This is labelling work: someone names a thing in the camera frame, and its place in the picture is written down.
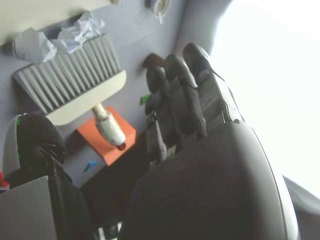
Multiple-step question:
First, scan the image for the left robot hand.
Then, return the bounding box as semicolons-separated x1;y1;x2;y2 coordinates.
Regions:
0;42;301;240

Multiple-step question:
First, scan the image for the cream plastic dustpan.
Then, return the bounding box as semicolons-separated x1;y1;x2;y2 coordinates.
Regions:
0;0;112;48

